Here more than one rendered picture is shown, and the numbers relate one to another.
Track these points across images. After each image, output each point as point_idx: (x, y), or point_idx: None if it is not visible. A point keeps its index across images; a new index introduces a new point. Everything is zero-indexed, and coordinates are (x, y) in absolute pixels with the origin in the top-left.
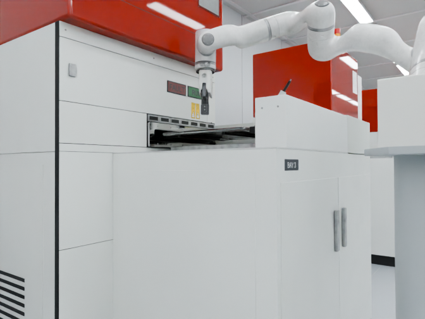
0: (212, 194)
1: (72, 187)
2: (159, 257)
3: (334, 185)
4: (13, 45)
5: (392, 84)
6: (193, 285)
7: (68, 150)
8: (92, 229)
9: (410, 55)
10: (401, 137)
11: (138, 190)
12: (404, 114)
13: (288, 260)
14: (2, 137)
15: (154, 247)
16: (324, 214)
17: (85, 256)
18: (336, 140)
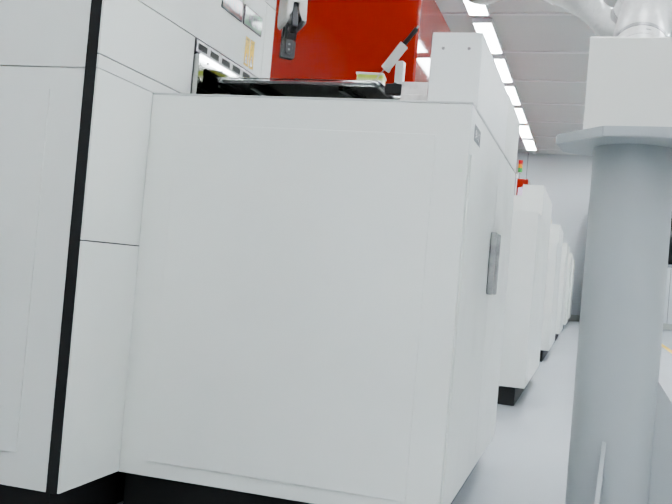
0: (360, 167)
1: (105, 135)
2: (245, 270)
3: (494, 194)
4: None
5: (609, 45)
6: (310, 309)
7: (107, 69)
8: (118, 218)
9: (610, 17)
10: (614, 118)
11: (209, 159)
12: (621, 88)
13: (465, 268)
14: None
15: (236, 254)
16: (486, 230)
17: (108, 261)
18: (500, 127)
